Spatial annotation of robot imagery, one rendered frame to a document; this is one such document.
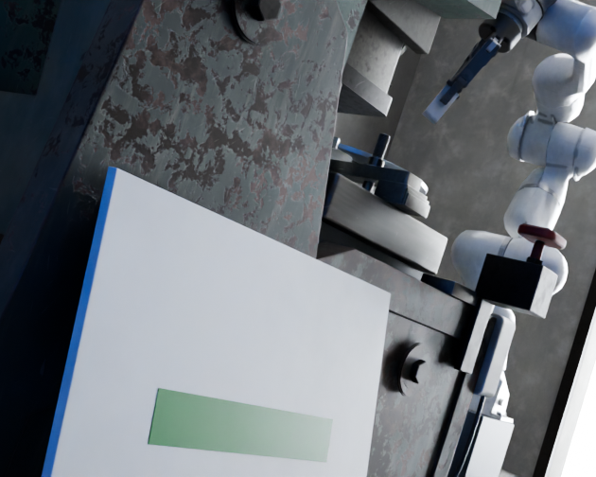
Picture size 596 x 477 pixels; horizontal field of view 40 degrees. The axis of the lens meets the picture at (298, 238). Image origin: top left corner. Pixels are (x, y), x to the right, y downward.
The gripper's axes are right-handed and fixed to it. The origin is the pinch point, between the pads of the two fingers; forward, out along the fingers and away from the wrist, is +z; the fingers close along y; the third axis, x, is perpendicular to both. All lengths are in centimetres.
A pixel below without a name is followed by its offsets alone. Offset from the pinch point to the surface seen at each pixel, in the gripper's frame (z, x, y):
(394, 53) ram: 6.0, 12.4, -17.8
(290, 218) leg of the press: 43, 9, -52
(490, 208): -152, -119, 453
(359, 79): 16.1, 14.0, -25.6
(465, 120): -206, -66, 484
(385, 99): 13.9, 8.9, -20.5
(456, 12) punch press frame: -4.6, 9.1, -20.9
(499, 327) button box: 28.6, -29.0, -15.2
